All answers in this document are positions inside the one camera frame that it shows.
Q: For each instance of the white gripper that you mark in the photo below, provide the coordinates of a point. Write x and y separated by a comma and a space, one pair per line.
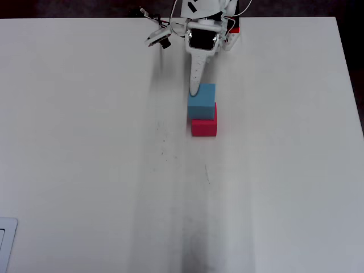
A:
201, 42

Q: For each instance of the blue foam cube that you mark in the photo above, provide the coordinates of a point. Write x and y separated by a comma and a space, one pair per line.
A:
203, 105

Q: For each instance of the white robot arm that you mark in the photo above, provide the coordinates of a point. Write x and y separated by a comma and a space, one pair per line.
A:
204, 7

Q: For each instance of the red foam cube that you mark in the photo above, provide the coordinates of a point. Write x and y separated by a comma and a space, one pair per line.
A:
203, 128

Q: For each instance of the silver grey flat device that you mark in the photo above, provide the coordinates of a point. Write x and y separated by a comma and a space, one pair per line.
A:
10, 241

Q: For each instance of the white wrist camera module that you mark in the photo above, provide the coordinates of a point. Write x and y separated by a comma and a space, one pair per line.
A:
156, 37

